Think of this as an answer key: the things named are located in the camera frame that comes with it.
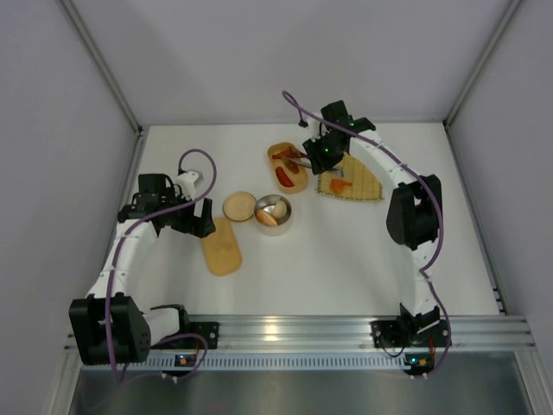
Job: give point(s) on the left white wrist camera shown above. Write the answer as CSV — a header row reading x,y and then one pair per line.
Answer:
x,y
189,181

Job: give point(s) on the red chicken drumstick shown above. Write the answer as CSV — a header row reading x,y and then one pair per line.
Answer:
x,y
282,155

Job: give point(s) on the bamboo mat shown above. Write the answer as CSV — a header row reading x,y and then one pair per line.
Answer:
x,y
366,187

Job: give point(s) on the perforated cable tray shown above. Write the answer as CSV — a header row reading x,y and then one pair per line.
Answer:
x,y
306,361

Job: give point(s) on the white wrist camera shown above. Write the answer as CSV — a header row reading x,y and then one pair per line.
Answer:
x,y
311,126
189,181

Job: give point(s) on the orange oval box lid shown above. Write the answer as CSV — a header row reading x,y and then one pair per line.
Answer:
x,y
221,250

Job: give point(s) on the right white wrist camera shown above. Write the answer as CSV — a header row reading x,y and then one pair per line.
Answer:
x,y
311,126

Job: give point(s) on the round wooden lid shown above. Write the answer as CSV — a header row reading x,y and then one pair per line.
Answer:
x,y
239,207

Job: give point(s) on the orange chicken wing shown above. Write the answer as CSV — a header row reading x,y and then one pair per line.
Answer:
x,y
338,185

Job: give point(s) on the orange oval lunch box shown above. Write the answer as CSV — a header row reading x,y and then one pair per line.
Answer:
x,y
300,180

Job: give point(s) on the red sausage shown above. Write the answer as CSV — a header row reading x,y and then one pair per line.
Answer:
x,y
283,178

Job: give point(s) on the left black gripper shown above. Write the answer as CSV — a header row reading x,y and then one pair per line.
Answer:
x,y
190,217

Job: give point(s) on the sesame bread bun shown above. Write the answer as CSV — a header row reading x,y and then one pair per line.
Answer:
x,y
266,218

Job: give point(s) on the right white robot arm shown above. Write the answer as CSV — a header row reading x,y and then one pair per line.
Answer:
x,y
414,218

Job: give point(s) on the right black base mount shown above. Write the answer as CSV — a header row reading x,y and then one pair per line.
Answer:
x,y
396,334

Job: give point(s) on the metal food tongs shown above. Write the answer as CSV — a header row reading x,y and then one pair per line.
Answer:
x,y
298,157

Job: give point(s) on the red meat slice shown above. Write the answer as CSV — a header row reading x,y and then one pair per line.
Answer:
x,y
292,167

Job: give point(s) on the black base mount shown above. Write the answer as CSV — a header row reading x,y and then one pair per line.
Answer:
x,y
209,330
396,334

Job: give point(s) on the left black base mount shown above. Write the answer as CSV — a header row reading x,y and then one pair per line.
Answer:
x,y
209,330

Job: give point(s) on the round steel bowl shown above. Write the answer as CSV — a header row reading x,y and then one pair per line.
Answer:
x,y
267,203

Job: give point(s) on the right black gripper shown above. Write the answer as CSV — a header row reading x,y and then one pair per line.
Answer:
x,y
322,156

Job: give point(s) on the white steamed bun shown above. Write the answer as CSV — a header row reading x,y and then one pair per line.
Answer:
x,y
279,210

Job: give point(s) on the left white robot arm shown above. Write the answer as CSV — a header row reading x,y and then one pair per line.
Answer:
x,y
108,325

